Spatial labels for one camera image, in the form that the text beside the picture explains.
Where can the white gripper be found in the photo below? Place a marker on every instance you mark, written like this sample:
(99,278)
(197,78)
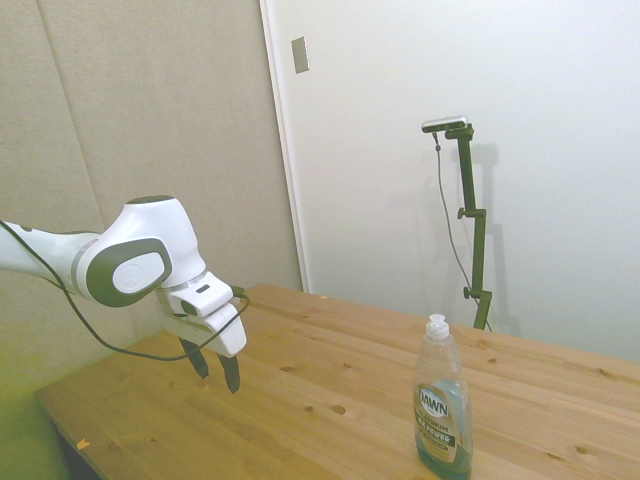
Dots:
(227,334)

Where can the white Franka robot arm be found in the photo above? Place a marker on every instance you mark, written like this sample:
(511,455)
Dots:
(145,235)

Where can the clear Dawn dish soap bottle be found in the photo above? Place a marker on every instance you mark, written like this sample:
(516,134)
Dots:
(442,407)

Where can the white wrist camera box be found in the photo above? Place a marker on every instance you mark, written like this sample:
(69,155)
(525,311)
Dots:
(202,298)

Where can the grey exterior camera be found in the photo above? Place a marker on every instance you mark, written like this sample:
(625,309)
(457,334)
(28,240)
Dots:
(445,123)

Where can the dark green camera stand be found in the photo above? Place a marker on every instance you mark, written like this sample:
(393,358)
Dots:
(473,230)

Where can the grey wall switch plate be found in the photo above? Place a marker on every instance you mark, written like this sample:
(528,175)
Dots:
(300,55)

